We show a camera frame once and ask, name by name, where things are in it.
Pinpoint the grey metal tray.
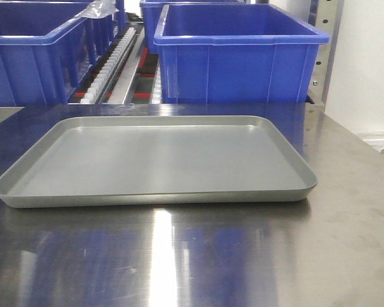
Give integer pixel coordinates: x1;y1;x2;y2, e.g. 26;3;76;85
0;115;317;208

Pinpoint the blue plastic bin right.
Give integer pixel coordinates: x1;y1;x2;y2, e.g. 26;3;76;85
154;3;330;104

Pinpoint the blue plastic bin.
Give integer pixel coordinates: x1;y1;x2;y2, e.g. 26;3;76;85
0;1;114;107
154;3;330;104

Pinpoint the blue bin rear right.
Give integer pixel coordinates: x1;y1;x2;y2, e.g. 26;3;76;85
140;0;239;54

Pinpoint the clear plastic sheet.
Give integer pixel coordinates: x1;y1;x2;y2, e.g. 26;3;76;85
77;0;119;19

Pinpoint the blue plastic bin left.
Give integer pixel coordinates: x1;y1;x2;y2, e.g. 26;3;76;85
0;1;114;107

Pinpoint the white roller conveyor rail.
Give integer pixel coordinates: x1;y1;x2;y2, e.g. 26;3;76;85
79;28;136;105

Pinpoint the perforated metal shelf post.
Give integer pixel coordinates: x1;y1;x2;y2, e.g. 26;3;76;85
308;0;344;107

